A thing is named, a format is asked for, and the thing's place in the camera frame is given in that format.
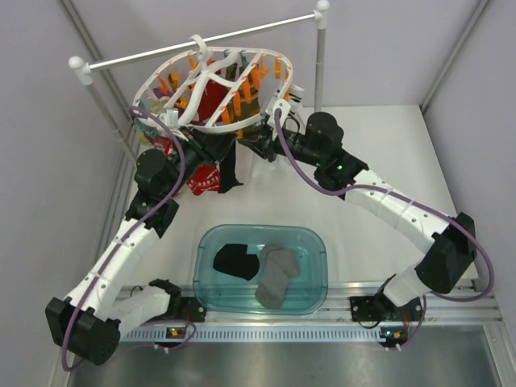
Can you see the white black striped sock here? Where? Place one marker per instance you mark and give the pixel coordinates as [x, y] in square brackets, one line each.
[293, 97]

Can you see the grey sock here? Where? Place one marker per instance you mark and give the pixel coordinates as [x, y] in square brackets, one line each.
[279, 265]

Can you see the teal transparent plastic tub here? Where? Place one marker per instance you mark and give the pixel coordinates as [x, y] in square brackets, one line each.
[224, 293]

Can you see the olive green sock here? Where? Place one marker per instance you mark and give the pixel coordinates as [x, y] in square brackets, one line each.
[244, 104]

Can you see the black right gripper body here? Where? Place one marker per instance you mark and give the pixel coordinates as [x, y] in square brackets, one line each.
[296, 144]

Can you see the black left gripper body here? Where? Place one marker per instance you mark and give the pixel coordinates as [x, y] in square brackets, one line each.
[193, 156]

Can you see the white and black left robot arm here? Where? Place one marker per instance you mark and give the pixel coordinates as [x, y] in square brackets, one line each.
[89, 321]

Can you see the aluminium mounting rail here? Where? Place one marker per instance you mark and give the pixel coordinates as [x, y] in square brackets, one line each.
[341, 318]

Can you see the red patterned sock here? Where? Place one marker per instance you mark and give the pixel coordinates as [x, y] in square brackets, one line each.
[205, 178]

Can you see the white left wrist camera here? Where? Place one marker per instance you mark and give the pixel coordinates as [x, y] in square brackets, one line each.
[170, 118]

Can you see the white drying rack stand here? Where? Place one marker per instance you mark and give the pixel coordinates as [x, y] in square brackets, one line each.
[85, 71]

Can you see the white oval clip hanger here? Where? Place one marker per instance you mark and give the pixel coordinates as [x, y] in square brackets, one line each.
[184, 76]

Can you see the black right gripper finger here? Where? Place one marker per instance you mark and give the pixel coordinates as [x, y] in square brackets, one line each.
[259, 147]
[257, 132]

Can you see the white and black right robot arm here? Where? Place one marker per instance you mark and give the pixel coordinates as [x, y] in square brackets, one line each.
[445, 242]

